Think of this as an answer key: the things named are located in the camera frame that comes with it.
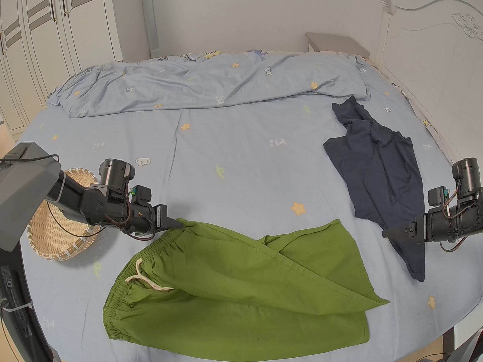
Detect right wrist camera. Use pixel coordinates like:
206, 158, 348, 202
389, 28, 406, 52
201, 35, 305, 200
427, 187, 447, 207

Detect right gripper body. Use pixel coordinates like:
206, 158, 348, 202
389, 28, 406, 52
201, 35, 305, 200
415, 208, 456, 244

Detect bed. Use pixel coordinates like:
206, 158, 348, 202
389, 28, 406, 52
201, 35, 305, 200
15, 0, 483, 362

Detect pale blue quilt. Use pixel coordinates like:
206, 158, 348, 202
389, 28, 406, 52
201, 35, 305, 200
47, 49, 371, 118

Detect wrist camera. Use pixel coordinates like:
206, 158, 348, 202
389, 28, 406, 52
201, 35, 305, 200
129, 184, 152, 206
427, 187, 447, 207

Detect green shorts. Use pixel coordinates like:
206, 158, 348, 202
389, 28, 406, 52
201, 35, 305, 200
103, 218, 390, 355

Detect grey vertical pipe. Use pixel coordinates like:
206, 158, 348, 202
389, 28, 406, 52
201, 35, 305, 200
140, 0, 160, 59

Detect grey bedside table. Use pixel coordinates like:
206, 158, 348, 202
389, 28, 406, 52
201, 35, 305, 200
305, 32, 372, 57

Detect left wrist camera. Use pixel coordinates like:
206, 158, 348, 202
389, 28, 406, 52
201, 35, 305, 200
129, 184, 152, 206

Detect dark blue garment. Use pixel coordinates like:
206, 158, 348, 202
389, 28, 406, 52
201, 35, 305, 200
323, 96, 426, 283

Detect black cable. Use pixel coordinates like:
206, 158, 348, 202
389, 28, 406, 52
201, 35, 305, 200
0, 155, 60, 164
45, 201, 108, 240

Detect white wardrobe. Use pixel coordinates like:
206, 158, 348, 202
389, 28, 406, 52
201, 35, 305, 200
0, 0, 123, 142

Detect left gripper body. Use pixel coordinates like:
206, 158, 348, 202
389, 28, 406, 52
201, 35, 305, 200
126, 203, 169, 237

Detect round woven basket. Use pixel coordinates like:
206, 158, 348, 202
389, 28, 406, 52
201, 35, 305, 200
26, 167, 110, 263

